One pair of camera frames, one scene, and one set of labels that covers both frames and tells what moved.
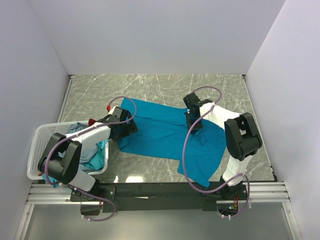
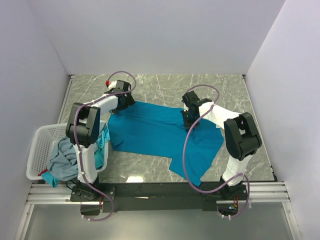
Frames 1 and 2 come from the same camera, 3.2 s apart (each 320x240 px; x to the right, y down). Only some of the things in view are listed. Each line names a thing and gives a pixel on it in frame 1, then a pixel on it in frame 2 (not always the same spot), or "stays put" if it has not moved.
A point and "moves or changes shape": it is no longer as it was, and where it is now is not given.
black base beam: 155,197 stays put
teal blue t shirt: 161,131 moves or changes shape
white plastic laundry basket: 41,134 stays put
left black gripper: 130,128 to 129,102
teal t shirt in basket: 96,162 stays put
